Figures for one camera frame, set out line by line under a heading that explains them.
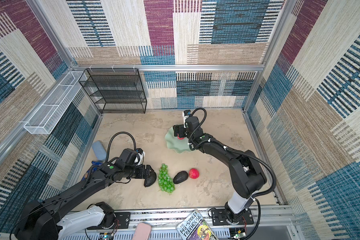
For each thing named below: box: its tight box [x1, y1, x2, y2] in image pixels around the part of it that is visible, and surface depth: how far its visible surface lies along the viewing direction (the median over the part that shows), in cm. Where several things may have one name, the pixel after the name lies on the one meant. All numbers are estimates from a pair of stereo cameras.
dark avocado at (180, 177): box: [173, 171, 189, 184], surface depth 85 cm
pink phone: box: [132, 223, 152, 240], surface depth 70 cm
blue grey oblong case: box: [91, 140, 107, 161], surface depth 98 cm
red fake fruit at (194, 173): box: [188, 168, 200, 179], surface depth 86 cm
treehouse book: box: [175, 209, 218, 240], surface depth 70 cm
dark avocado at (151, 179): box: [144, 171, 157, 187], surface depth 83 cm
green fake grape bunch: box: [158, 163, 176, 193], surface depth 84 cm
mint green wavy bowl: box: [164, 126, 192, 154], surface depth 102 cm
